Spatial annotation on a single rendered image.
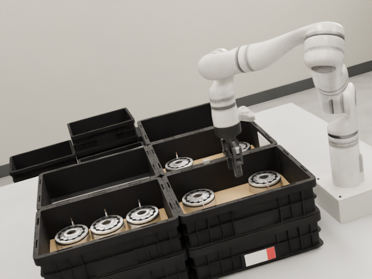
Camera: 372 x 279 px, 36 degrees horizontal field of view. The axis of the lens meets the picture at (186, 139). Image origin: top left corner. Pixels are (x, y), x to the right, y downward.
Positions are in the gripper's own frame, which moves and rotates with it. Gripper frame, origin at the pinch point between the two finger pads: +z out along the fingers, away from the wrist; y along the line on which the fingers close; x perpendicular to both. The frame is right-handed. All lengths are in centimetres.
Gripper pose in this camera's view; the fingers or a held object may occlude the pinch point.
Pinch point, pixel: (234, 168)
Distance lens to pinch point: 165.4
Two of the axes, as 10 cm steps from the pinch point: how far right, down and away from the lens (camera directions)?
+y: 2.3, 3.1, -9.2
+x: 9.5, -2.6, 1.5
